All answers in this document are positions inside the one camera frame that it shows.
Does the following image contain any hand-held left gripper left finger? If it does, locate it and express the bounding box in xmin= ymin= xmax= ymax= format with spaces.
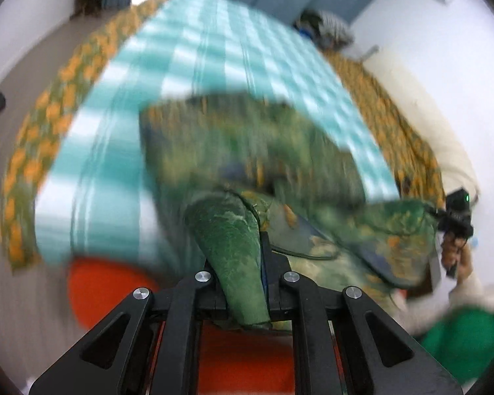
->
xmin=29 ymin=255 xmax=231 ymax=395

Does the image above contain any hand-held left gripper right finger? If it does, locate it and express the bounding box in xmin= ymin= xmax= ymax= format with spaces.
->
xmin=259 ymin=231 xmax=464 ymax=395

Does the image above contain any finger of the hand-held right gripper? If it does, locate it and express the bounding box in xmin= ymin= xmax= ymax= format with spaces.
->
xmin=434 ymin=209 xmax=451 ymax=233

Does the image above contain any green patterned padded jacket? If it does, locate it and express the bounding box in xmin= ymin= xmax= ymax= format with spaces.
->
xmin=139 ymin=92 xmax=441 ymax=332

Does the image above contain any person's right forearm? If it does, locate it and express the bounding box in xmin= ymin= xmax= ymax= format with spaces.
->
xmin=407 ymin=251 xmax=494 ymax=334

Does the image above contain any dark clothes pile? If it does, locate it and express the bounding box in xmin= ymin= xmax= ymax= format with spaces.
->
xmin=295 ymin=8 xmax=324 ymax=38

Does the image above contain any person's right hand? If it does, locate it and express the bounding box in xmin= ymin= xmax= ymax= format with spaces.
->
xmin=441 ymin=232 xmax=470 ymax=273

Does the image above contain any cream padded headboard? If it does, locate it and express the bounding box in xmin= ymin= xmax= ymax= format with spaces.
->
xmin=428 ymin=132 xmax=482 ymax=215

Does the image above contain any orange floral quilt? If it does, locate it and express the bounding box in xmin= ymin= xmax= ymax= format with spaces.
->
xmin=325 ymin=53 xmax=447 ymax=210

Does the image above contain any green garment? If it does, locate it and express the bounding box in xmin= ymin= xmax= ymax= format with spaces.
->
xmin=422 ymin=308 xmax=494 ymax=384

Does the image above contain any grey checked folded blanket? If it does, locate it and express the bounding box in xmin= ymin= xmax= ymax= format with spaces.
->
xmin=319 ymin=10 xmax=354 ymax=46

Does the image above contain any orange floral bed cover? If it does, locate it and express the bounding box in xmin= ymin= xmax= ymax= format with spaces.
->
xmin=0 ymin=0 xmax=182 ymax=274

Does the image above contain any teal checked bedsheet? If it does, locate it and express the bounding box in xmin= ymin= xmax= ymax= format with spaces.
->
xmin=35 ymin=0 xmax=402 ymax=268

